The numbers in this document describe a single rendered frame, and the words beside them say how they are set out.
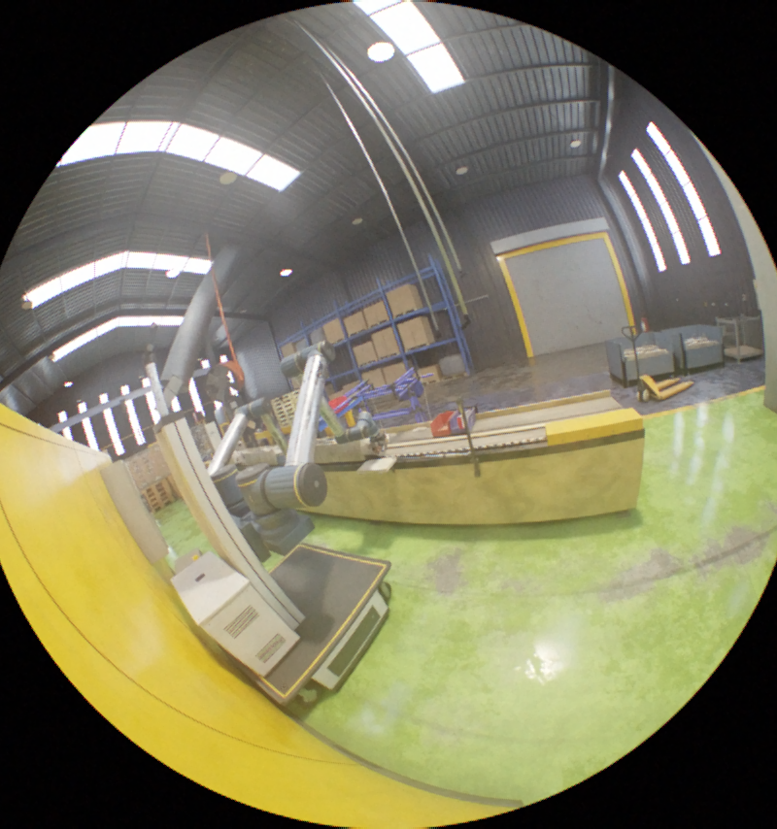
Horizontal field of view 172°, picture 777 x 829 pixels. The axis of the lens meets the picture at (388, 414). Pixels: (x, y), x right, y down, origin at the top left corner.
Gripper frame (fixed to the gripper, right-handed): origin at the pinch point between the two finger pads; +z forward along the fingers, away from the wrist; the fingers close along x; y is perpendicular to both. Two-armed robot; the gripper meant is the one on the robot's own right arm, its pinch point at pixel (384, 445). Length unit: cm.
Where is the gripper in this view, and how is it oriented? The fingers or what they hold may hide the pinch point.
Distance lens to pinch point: 235.3
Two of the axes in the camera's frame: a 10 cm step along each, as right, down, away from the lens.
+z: 4.8, 7.0, 5.3
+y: 2.9, -7.0, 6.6
